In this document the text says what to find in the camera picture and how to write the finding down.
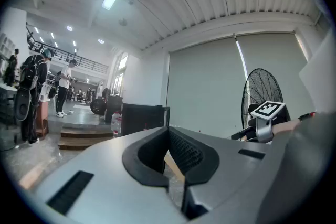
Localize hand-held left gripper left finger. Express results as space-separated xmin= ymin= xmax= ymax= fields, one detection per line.
xmin=34 ymin=127 xmax=188 ymax=224

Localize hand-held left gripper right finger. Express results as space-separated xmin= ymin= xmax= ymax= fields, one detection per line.
xmin=167 ymin=126 xmax=287 ymax=220

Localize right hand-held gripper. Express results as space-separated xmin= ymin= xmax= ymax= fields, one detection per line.
xmin=230 ymin=101 xmax=291 ymax=144

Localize black mini fridge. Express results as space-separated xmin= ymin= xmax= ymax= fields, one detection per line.
xmin=121 ymin=103 xmax=171 ymax=137

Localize person's right forearm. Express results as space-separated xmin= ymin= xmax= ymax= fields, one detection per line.
xmin=272 ymin=120 xmax=303 ymax=137

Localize wooden step platform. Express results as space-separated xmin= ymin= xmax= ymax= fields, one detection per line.
xmin=57 ymin=127 xmax=115 ymax=151

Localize grey roller blind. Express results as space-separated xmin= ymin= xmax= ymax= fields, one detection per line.
xmin=167 ymin=37 xmax=249 ymax=138
xmin=235 ymin=32 xmax=308 ymax=115

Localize light wooden board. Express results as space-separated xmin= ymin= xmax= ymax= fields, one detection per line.
xmin=163 ymin=152 xmax=186 ymax=183

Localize clear water bottle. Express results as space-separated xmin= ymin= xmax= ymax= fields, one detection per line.
xmin=111 ymin=110 xmax=123 ymax=138

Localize clear plastic wrap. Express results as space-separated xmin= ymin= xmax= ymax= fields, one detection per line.
xmin=167 ymin=177 xmax=186 ymax=209

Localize white panel board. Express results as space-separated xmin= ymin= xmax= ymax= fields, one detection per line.
xmin=298 ymin=30 xmax=336 ymax=114

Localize person's grey clothing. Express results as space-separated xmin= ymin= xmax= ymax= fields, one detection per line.
xmin=256 ymin=112 xmax=336 ymax=224

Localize dark tall cabinet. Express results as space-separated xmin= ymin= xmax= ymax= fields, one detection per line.
xmin=104 ymin=95 xmax=124 ymax=123

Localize black weight plates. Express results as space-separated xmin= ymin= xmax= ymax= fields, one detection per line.
xmin=90 ymin=98 xmax=108 ymax=115

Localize small wooden stand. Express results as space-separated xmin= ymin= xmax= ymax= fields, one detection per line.
xmin=36 ymin=100 xmax=50 ymax=139

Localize black balcony railing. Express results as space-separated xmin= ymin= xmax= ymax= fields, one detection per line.
xmin=25 ymin=25 xmax=110 ymax=74

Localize black pedestal fan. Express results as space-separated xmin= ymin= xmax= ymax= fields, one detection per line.
xmin=241 ymin=68 xmax=285 ymax=130

